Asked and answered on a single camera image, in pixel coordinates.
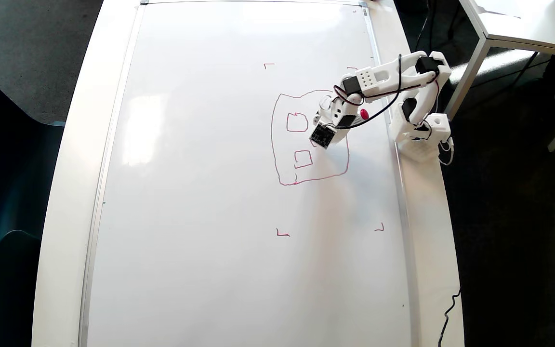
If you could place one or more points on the white side table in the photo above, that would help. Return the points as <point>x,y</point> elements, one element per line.
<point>523,19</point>

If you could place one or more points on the black camera circuit board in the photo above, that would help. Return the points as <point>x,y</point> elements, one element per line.
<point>322,136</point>

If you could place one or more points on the dark blue chair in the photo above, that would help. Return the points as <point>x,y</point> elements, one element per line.
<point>7,168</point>

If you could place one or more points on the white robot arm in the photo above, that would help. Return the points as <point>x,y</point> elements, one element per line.
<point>378,76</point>

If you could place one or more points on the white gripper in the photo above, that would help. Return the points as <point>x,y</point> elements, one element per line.
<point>318,119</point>

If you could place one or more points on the large whiteboard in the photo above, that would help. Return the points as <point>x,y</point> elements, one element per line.
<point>210,217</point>

